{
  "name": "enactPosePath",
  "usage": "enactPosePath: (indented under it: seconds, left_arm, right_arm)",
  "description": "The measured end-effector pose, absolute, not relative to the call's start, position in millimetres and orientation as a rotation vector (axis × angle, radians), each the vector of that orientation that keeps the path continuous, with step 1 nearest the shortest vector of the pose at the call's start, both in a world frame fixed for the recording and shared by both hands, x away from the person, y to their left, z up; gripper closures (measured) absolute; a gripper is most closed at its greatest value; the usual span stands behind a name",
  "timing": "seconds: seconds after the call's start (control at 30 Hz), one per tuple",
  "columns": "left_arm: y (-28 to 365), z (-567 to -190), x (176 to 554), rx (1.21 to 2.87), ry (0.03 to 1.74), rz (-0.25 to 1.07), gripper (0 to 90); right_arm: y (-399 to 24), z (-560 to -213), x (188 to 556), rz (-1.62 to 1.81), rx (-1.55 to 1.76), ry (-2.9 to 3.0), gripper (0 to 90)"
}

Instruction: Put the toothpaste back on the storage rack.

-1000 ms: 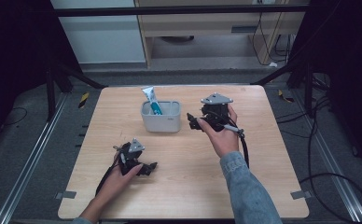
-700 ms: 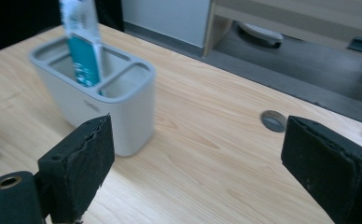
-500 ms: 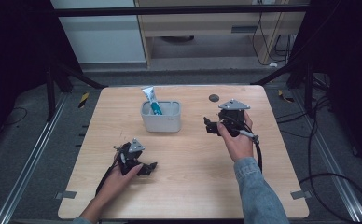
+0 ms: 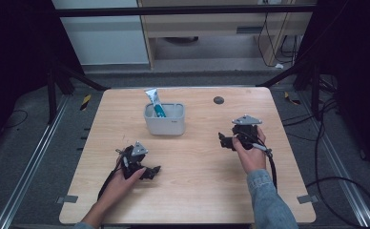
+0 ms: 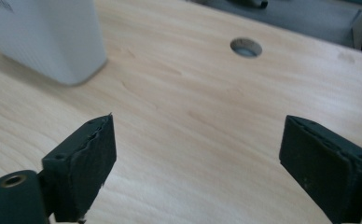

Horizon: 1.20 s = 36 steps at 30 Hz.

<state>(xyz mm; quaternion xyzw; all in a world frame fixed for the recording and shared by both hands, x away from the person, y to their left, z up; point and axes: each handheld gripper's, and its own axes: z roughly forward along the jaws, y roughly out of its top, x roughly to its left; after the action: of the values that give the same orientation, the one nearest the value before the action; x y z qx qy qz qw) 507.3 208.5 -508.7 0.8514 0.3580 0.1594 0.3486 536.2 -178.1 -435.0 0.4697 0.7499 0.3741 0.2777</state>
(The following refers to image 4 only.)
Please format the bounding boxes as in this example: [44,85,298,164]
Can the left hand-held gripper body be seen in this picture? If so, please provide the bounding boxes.
[119,141,149,180]

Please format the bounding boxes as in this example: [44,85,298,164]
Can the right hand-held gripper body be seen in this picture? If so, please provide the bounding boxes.
[231,114,264,151]

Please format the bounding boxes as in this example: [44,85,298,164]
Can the grey plastic holder box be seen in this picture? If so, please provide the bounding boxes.
[143,101,186,136]

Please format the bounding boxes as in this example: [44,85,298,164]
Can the white and teal toothpaste tube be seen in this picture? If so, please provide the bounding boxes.
[144,87,168,118]

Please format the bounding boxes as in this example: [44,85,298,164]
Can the person's right hand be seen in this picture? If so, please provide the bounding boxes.
[232,126,268,175]

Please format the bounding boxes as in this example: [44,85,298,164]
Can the person's left hand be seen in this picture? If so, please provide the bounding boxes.
[97,167,147,208]

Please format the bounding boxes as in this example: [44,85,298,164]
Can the yellow and black floor tape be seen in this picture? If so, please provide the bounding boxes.
[79,94,93,112]
[283,91,302,106]

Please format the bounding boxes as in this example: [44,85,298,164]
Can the black metal stand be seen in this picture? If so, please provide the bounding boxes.
[256,58,337,122]
[45,58,112,126]

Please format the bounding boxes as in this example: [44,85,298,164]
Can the light wooden cabinet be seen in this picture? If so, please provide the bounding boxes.
[136,0,316,71]

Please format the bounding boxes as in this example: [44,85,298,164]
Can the white cabinet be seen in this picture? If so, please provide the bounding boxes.
[51,0,151,67]

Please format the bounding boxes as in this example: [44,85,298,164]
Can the dark curtain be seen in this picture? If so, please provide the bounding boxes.
[296,0,370,176]
[0,0,82,156]

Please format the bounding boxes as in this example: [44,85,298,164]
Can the left hand-held gripper cable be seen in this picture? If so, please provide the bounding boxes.
[97,149,125,201]

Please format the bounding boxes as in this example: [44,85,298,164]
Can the hand-held gripper cable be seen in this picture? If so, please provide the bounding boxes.
[252,142,278,193]
[97,149,125,201]

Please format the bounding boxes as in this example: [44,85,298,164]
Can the right hand-held gripper cable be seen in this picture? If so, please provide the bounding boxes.
[252,142,278,193]

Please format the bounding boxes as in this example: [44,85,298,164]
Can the grey table bracket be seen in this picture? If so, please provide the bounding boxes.
[56,195,79,205]
[297,194,319,205]

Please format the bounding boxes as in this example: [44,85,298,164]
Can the black looped floor cable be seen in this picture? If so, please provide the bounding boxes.
[305,94,370,229]

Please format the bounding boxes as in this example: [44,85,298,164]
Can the black hanging cables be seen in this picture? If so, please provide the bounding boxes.
[257,11,299,69]

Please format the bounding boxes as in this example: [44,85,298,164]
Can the aluminium floor rail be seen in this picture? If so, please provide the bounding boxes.
[297,92,370,229]
[0,94,71,229]

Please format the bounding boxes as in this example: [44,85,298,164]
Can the thin black floor cable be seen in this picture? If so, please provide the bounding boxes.
[5,109,29,130]

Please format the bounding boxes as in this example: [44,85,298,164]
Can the black horizontal frame bar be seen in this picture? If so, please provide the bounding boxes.
[52,5,317,18]

